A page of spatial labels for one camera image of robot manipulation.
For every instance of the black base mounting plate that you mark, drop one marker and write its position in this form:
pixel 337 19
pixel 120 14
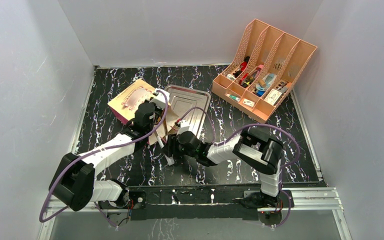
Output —
pixel 199 202

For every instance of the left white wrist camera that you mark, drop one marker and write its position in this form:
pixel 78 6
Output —
pixel 160 98

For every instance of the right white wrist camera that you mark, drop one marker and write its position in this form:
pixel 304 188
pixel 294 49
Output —
pixel 182 126

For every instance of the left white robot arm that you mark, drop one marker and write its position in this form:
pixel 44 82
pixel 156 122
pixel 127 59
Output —
pixel 75 181

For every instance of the pink paper bag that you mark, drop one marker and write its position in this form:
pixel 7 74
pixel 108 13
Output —
pixel 125 104

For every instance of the white label card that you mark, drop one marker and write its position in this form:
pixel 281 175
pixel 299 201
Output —
pixel 273 97

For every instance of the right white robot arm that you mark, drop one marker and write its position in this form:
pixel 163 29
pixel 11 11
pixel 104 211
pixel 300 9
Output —
pixel 256 148

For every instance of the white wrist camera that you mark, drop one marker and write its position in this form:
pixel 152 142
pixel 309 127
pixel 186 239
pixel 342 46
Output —
pixel 182 126
pixel 160 98

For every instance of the red black bottle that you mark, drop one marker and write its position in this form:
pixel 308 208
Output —
pixel 241 67

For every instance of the silver metal tray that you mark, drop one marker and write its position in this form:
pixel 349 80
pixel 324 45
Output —
pixel 182 99

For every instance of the small green white tube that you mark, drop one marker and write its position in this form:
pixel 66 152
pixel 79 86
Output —
pixel 233 97

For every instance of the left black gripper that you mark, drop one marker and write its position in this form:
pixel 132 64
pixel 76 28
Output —
pixel 159 111

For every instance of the pink desk file organizer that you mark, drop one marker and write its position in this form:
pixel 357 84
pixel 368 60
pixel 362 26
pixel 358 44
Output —
pixel 281 53

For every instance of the blue tape roll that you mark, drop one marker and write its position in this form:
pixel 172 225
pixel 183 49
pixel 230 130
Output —
pixel 268 80

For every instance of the small white packet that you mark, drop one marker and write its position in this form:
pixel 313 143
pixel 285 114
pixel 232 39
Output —
pixel 248 103

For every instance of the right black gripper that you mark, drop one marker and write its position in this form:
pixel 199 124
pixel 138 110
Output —
pixel 171 149

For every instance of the pink capped dark bottle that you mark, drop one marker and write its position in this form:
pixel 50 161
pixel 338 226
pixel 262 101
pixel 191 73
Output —
pixel 249 78

